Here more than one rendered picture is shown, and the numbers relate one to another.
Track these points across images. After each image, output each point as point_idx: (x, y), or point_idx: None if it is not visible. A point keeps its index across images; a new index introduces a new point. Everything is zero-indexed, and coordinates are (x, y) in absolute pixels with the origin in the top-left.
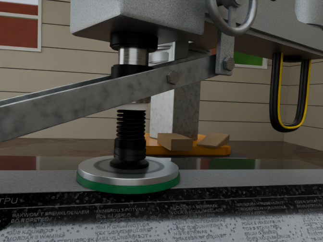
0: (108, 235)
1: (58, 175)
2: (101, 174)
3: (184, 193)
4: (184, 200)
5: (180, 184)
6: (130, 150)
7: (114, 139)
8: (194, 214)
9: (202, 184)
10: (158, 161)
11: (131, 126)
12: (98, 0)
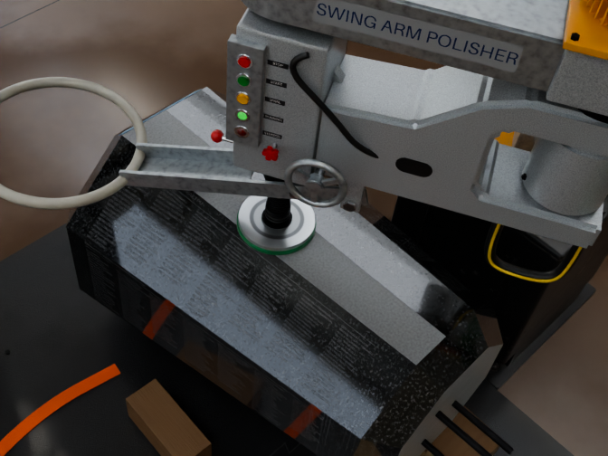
0: (227, 254)
1: None
2: (242, 219)
3: (280, 264)
4: (276, 268)
5: (287, 256)
6: (269, 214)
7: None
8: (275, 280)
9: (299, 267)
10: (305, 225)
11: (270, 202)
12: None
